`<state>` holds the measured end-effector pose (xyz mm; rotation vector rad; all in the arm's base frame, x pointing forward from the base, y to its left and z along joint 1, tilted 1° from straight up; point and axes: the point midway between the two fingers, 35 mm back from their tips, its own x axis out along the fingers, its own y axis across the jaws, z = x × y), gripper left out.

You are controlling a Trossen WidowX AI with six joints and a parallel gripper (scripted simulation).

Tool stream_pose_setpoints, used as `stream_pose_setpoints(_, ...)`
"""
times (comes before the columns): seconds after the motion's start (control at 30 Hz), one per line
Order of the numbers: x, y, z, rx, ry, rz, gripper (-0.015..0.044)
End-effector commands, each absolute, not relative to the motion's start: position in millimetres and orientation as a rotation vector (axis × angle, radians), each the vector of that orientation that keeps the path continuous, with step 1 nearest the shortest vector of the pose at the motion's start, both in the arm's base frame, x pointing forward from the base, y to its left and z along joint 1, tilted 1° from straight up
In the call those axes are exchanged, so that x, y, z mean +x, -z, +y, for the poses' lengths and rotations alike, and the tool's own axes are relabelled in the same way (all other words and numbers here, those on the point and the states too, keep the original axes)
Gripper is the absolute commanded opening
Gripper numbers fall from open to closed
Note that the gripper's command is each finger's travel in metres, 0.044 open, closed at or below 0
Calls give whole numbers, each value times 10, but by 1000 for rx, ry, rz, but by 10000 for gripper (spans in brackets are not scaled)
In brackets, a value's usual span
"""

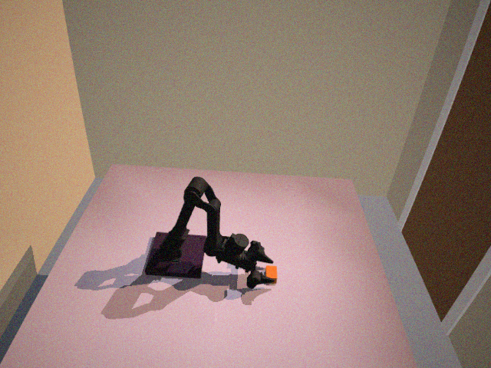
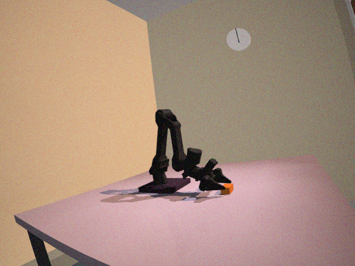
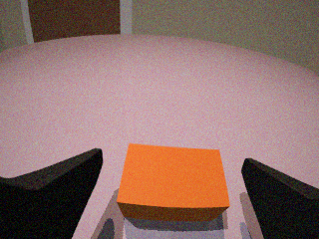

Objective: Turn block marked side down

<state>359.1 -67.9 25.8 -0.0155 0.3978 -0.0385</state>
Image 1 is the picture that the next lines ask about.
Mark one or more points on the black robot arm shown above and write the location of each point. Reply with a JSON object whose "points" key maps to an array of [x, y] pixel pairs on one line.
{"points": [[225, 248]]}

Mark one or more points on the orange block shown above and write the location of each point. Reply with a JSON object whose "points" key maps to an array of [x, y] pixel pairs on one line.
{"points": [[271, 272]]}

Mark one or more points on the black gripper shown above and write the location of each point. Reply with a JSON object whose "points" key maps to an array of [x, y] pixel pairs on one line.
{"points": [[255, 278]]}

